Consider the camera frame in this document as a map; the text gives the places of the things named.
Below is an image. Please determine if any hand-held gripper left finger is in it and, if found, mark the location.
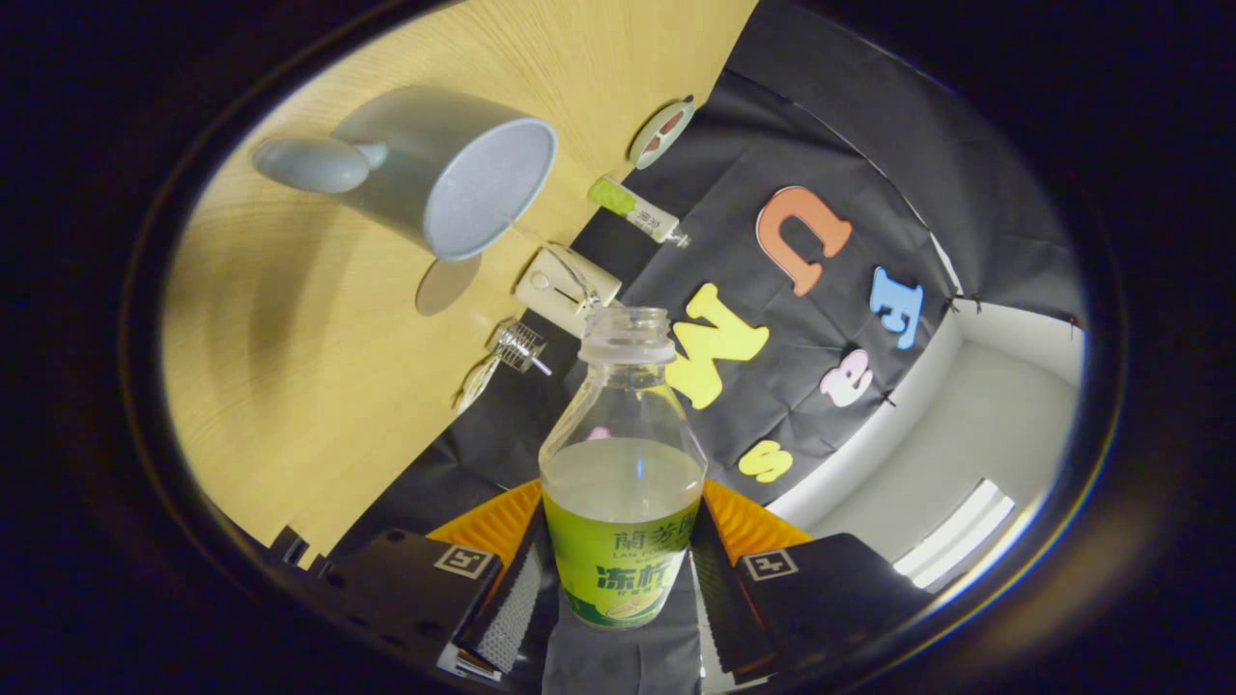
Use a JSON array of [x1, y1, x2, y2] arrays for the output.
[[323, 478, 559, 677]]

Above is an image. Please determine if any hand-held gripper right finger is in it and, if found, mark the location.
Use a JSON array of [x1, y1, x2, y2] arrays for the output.
[[690, 478, 934, 679]]

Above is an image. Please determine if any green label juice bottle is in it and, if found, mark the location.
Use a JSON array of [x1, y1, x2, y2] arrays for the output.
[[538, 306, 709, 629]]

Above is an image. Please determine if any round brown coaster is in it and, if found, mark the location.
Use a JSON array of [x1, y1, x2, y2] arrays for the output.
[[415, 253, 482, 317]]

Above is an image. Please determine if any white cup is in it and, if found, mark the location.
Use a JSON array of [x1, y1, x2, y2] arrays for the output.
[[253, 85, 560, 263]]

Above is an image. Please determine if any capped green tea bottle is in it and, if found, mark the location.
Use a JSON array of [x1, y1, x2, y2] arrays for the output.
[[587, 176, 690, 248]]

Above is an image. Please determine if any white divided tray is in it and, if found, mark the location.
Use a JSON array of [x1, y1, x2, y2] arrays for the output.
[[454, 355, 503, 416]]

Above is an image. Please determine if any ceiling light panel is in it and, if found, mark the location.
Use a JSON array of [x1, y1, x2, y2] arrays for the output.
[[893, 480, 1017, 590]]

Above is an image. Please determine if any wooden table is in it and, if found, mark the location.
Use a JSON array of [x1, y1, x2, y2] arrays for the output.
[[162, 0, 759, 566]]

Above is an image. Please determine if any white toaster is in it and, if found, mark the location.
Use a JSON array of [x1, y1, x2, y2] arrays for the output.
[[514, 246, 623, 339]]

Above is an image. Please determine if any pale green plate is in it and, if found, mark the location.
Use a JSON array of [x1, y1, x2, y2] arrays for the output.
[[629, 97, 696, 171]]

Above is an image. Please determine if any wire mesh holder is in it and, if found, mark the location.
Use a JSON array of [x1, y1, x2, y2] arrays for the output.
[[494, 320, 548, 375]]

